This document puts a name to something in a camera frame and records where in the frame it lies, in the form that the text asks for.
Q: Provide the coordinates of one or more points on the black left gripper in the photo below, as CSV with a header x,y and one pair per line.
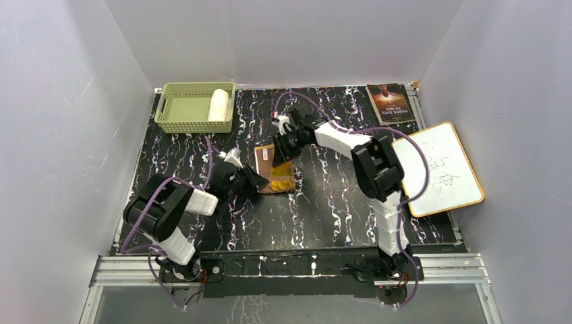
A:
x,y
254,181

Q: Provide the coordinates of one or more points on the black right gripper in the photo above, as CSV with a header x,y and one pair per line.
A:
x,y
282,154

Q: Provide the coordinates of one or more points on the orange patterned towel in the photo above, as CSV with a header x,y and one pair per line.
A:
x,y
280,179

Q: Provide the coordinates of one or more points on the white towel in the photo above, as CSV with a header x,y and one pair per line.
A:
x,y
218,106

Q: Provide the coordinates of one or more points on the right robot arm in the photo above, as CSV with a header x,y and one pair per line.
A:
x,y
377,169

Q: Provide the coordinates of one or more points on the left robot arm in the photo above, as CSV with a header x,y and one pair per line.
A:
x,y
159,206

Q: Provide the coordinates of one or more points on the light green plastic basket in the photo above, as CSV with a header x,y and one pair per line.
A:
x,y
183,108

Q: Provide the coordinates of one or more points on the dark book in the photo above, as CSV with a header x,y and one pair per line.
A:
x,y
390,102

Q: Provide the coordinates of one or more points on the wood framed whiteboard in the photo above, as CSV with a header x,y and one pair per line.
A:
x,y
452,180

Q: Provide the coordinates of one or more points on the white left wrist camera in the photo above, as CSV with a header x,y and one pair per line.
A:
x,y
232,156

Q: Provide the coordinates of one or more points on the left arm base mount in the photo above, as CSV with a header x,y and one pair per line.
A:
x,y
183,270

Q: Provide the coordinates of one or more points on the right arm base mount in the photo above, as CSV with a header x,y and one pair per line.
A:
x,y
385,268

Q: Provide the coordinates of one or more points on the aluminium rail frame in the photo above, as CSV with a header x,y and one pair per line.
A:
x,y
295,272

